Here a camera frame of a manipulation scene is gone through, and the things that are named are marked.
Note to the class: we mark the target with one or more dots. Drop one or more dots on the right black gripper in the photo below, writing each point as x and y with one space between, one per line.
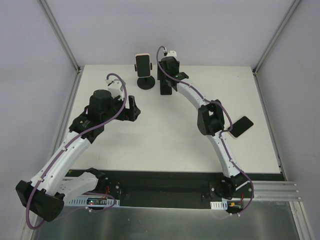
165 81

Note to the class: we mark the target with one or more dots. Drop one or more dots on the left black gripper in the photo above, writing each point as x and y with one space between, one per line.
128 111

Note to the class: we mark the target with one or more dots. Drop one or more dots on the round base black phone stand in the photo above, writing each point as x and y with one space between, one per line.
144 82

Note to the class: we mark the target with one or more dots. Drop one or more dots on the pink case smartphone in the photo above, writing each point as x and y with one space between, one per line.
142 65

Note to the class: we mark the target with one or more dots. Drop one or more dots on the folding black phone stand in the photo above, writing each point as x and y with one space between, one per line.
165 89

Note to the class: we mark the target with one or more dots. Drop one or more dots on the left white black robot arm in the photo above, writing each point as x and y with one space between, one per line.
45 194

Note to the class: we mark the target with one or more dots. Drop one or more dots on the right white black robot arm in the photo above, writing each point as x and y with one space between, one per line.
210 123

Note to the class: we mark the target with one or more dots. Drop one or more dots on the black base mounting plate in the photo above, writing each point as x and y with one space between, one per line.
179 190

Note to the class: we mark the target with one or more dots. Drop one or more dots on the white case smartphone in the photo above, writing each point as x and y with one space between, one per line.
241 126

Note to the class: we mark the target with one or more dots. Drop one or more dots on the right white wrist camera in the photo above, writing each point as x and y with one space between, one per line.
169 53

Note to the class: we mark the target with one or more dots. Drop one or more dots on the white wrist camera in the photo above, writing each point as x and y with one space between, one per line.
169 53
115 87

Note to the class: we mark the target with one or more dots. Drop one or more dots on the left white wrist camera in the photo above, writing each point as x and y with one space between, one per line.
115 87

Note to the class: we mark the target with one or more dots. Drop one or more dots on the left aluminium frame post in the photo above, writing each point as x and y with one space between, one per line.
59 34

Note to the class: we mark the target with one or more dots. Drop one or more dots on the aluminium frame post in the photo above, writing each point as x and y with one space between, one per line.
276 35
59 34

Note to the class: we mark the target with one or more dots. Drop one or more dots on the left white cable duct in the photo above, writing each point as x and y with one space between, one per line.
91 201

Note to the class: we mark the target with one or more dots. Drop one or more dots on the white cable duct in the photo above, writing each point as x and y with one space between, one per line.
219 205
91 201

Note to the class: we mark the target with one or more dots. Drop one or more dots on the right white cable duct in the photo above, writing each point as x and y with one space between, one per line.
219 205

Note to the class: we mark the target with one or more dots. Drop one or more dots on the right aluminium frame post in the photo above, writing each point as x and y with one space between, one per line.
276 35

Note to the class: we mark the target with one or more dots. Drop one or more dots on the aluminium extrusion rail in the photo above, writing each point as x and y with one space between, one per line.
276 191

